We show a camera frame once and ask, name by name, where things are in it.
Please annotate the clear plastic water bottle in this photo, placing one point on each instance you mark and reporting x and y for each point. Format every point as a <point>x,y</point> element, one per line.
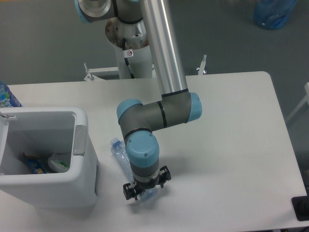
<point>118,149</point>

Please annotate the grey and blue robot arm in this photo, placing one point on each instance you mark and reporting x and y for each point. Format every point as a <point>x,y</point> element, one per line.
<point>138,121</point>

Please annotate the white plastic trash can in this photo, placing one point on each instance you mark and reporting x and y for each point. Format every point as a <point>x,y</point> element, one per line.
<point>41,132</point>

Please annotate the white paper carton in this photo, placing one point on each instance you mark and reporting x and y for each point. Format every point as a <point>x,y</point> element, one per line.
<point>59,163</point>

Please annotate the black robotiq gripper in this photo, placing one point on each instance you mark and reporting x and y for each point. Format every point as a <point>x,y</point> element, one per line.
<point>131,190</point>

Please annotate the blue plastic bag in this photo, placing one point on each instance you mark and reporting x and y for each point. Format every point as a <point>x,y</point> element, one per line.
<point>273,14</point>

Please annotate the black device at table edge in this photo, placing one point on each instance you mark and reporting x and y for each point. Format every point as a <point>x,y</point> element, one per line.
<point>301,207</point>

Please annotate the blue labelled bottle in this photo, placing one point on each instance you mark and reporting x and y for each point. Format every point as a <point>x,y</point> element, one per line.
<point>7,98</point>

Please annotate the blue snack wrapper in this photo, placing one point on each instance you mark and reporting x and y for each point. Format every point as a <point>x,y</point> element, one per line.
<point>36,164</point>

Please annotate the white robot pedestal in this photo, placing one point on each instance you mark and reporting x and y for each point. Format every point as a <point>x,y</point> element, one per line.
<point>133,54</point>

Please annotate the white frame at right edge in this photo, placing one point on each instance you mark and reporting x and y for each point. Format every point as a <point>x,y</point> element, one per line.
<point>300,108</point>

